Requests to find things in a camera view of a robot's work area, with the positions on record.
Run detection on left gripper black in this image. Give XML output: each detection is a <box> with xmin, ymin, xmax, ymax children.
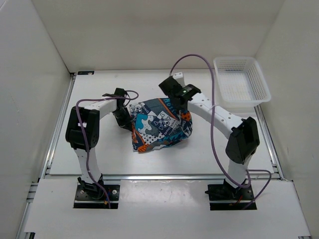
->
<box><xmin>112</xmin><ymin>107</ymin><xmax>133</xmax><ymax>131</ymax></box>

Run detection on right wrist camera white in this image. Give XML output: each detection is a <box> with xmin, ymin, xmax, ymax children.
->
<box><xmin>172</xmin><ymin>72</ymin><xmax>185</xmax><ymax>87</ymax></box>

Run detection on white plastic basket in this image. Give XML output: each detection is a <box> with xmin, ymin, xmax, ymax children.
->
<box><xmin>213</xmin><ymin>56</ymin><xmax>271</xmax><ymax>109</ymax></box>

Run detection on black label tag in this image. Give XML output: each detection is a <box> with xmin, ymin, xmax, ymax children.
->
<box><xmin>77</xmin><ymin>71</ymin><xmax>95</xmax><ymax>75</ymax></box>

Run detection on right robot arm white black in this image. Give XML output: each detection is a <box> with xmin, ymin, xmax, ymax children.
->
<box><xmin>159</xmin><ymin>76</ymin><xmax>260</xmax><ymax>199</ymax></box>

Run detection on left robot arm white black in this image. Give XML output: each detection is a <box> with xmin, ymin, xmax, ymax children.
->
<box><xmin>65</xmin><ymin>88</ymin><xmax>139</xmax><ymax>204</ymax></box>

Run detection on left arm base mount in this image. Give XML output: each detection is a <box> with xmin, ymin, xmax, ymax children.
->
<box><xmin>73</xmin><ymin>177</ymin><xmax>120</xmax><ymax>210</ymax></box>

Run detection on aluminium rail front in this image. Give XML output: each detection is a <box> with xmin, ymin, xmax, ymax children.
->
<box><xmin>99</xmin><ymin>174</ymin><xmax>285</xmax><ymax>181</ymax></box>

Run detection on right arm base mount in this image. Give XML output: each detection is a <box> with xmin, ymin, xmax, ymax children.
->
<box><xmin>205</xmin><ymin>180</ymin><xmax>257</xmax><ymax>211</ymax></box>

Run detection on colourful patterned shorts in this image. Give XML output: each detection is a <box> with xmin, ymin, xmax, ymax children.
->
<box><xmin>129</xmin><ymin>98</ymin><xmax>192</xmax><ymax>153</ymax></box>

